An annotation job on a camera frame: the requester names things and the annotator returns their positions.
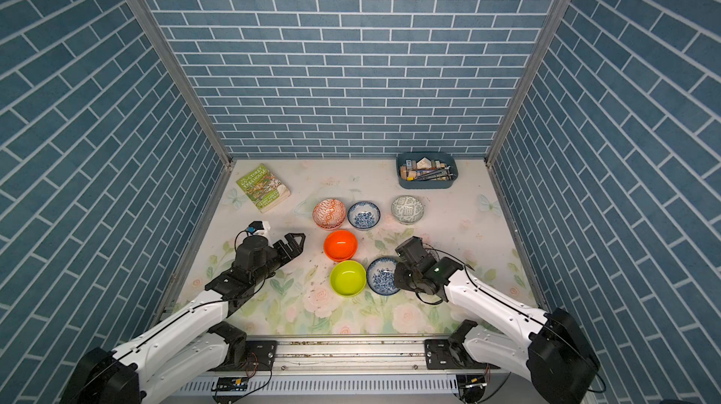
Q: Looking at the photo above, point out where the orange geometric patterned bowl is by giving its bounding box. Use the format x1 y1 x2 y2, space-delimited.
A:
312 199 347 231

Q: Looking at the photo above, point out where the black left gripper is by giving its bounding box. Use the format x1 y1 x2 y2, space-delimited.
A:
250 231 306 287

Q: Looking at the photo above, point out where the metal mounting rail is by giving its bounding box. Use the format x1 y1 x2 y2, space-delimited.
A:
140 335 581 399

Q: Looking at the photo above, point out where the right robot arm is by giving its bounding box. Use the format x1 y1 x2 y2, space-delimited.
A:
394 236 602 403

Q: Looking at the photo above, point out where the plain orange bowl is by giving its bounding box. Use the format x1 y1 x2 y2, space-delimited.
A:
323 229 359 262

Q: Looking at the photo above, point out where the lime green bowl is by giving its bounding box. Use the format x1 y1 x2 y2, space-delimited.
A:
330 261 367 297

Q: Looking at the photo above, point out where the green patterned bowl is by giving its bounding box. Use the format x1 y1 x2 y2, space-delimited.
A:
391 196 424 225

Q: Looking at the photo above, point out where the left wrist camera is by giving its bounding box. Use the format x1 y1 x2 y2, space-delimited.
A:
245 221 270 236

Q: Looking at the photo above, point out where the teal plastic bin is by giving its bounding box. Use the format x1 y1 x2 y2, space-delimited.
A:
396 152 459 190

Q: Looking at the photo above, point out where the blue floral bowl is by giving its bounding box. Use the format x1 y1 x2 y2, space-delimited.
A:
366 258 400 296
347 201 381 231

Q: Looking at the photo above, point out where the green paperback book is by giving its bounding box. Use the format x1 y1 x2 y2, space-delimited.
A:
236 164 291 214

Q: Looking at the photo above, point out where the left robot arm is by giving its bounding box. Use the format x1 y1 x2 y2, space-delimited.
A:
61 233 305 403

